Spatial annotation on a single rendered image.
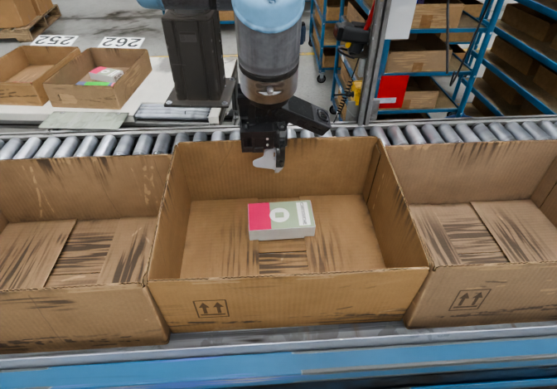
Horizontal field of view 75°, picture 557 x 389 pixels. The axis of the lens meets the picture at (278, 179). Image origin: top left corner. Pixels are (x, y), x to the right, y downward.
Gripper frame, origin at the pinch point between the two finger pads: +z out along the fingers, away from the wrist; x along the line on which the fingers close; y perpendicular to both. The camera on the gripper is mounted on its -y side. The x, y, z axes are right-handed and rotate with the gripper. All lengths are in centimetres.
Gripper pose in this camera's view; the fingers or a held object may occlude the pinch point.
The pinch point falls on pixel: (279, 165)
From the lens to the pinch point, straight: 74.1
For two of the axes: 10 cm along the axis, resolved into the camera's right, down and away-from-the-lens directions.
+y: -10.0, 0.4, -0.5
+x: 0.6, 8.1, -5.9
